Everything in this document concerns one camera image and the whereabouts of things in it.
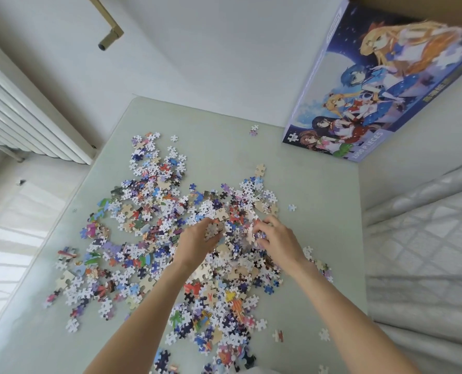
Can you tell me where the grey patterned curtain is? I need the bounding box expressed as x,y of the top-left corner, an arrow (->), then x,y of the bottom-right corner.
363,157 -> 462,374

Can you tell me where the white radiator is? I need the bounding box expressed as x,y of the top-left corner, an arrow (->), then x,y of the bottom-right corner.
0,50 -> 98,165

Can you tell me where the brass wall fixture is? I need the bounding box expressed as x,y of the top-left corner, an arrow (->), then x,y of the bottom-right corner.
84,0 -> 125,51

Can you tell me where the person's right forearm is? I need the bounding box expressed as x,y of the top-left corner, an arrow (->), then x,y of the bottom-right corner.
292,264 -> 420,374

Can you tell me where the person's left hand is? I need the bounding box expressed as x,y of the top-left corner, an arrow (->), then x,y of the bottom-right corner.
171,218 -> 227,276

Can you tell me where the person's left forearm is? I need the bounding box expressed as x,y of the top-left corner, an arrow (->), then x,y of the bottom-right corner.
84,262 -> 197,374

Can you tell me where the pile of puzzle pieces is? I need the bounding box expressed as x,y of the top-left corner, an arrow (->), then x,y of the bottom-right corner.
42,124 -> 335,374

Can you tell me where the cartoon print puzzle box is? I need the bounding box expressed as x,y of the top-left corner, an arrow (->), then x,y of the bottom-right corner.
282,0 -> 462,164

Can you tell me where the person's right hand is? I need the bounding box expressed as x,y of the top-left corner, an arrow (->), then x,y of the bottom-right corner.
252,215 -> 312,279

